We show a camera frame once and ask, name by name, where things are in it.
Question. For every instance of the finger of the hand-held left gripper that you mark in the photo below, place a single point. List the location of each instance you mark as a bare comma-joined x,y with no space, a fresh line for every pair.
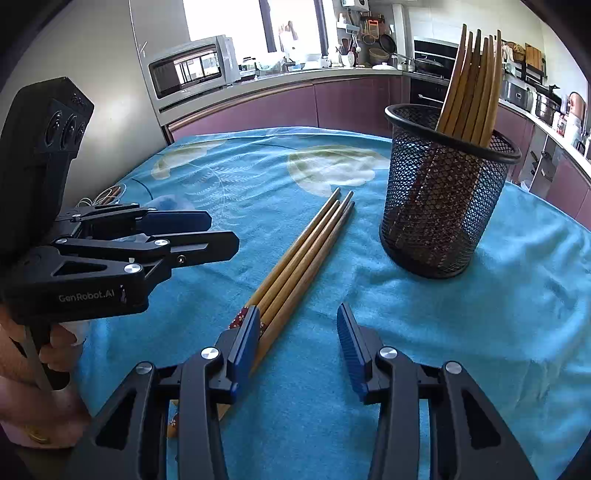
175,221
203,249

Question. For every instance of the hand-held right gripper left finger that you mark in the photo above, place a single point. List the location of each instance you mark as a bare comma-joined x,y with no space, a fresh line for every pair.
244,341

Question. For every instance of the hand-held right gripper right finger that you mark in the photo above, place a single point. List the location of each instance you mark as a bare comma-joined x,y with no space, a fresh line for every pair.
351,341

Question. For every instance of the black mesh utensil holder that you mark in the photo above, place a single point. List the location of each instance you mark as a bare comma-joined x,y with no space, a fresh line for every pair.
429,230

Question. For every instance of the bunch of wooden chopsticks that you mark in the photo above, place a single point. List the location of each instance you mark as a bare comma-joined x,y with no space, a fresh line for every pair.
466,92

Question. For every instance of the person's left hand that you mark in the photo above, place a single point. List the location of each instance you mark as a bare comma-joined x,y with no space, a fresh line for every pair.
64,341

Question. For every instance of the blue floral tablecloth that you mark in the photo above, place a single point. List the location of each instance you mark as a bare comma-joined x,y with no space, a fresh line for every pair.
300,415

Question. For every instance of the white microwave oven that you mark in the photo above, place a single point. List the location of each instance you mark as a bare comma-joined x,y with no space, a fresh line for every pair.
184,69

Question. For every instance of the pink lower kitchen cabinet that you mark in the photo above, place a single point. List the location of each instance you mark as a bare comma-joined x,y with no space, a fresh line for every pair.
568,180
277,106

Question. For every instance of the white kitchen countertop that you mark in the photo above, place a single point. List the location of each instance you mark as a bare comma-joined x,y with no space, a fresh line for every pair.
277,76

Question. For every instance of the kitchen window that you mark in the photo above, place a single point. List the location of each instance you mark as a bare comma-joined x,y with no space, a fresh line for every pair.
221,18

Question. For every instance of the white pot lid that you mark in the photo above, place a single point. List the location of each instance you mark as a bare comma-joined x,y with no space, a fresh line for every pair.
383,66

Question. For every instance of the hanging frying pan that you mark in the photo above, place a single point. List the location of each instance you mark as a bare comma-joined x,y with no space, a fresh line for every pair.
388,42

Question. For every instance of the black wok with lid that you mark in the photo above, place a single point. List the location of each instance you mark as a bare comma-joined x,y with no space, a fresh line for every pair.
429,62

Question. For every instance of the silver rice cooker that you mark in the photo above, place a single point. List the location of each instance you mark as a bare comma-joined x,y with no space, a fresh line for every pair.
515,94

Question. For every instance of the stainless steel pot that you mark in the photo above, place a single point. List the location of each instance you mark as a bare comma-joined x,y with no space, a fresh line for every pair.
547,108

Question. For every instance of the white bottle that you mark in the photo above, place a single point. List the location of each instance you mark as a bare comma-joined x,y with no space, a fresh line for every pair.
579,131

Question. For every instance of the black kitchen shelf rack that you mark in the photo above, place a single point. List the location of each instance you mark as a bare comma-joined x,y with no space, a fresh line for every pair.
517,69

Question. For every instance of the pink thermos flask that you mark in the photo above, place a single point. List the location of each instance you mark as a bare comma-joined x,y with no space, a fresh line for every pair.
577,104

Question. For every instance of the wooden cutting board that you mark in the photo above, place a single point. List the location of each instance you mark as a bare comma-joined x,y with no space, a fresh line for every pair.
533,55

